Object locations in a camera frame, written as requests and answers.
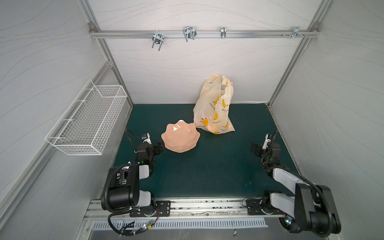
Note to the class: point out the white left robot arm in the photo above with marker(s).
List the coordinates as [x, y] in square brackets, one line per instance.
[122, 189]

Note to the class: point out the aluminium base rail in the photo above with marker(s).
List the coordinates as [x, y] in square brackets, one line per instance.
[232, 207]

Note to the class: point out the white vented floor strip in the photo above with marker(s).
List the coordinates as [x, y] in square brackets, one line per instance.
[174, 224]

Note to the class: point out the cream banana-print plastic bag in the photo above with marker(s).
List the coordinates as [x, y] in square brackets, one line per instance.
[211, 112]

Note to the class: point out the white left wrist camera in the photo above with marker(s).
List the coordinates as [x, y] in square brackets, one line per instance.
[146, 138]

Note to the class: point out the metal bracket hook right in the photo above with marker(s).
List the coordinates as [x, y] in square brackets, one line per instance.
[295, 34]

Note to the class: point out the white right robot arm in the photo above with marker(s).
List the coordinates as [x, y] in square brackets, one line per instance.
[311, 208]

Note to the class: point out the white wire basket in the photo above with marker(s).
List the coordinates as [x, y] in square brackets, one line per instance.
[86, 125]

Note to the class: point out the aluminium top crossbar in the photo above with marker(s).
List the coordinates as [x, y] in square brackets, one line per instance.
[201, 34]

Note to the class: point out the metal u-bolt hook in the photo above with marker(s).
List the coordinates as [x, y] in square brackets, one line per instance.
[189, 33]
[158, 39]

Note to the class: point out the metal U-bolt hook left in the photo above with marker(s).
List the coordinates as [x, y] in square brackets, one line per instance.
[158, 39]

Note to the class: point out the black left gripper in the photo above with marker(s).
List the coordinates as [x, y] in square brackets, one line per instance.
[156, 151]

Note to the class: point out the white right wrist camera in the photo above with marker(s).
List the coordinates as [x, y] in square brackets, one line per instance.
[266, 142]

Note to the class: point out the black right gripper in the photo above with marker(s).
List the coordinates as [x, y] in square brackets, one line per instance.
[258, 148]

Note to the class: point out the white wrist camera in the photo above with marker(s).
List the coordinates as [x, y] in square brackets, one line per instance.
[146, 138]
[266, 142]

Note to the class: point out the metal clamp hook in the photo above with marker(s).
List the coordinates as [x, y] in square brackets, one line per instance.
[223, 32]

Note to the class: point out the metal U-bolt hook middle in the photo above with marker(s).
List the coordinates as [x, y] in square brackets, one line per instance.
[189, 33]

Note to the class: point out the pink scalloped plastic bowl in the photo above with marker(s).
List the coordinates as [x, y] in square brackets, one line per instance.
[180, 137]

